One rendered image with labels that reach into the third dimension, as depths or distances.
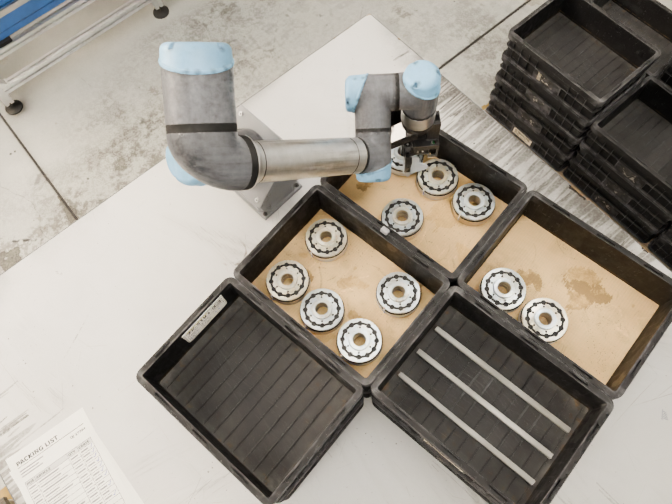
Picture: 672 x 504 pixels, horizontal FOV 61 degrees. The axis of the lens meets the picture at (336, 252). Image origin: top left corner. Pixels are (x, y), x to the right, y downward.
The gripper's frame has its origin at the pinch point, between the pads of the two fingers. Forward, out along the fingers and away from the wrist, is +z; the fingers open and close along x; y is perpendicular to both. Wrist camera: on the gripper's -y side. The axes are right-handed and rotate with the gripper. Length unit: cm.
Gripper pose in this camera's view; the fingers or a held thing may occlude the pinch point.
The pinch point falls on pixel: (403, 165)
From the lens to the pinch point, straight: 147.6
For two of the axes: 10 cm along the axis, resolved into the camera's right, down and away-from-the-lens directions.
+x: -0.6, -9.3, 3.7
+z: 0.6, 3.7, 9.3
